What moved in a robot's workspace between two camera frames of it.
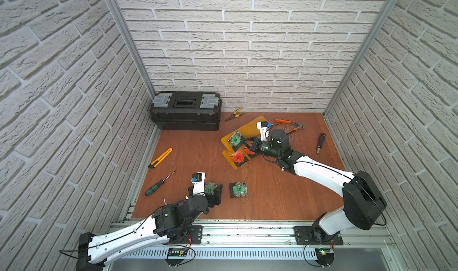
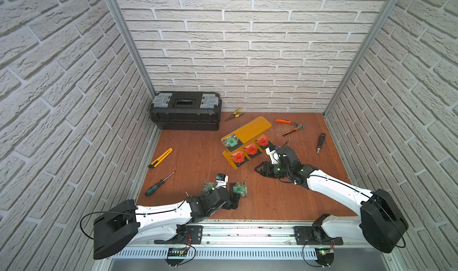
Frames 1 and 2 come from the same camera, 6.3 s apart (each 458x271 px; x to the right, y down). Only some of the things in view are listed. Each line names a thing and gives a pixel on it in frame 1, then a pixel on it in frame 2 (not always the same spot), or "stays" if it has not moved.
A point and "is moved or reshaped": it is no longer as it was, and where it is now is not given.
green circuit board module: (236, 141) is moved or reshaped
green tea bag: (209, 188) stays
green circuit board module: (238, 190) stays
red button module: (248, 151) stays
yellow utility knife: (154, 164) stays
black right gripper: (254, 145) → (266, 169)
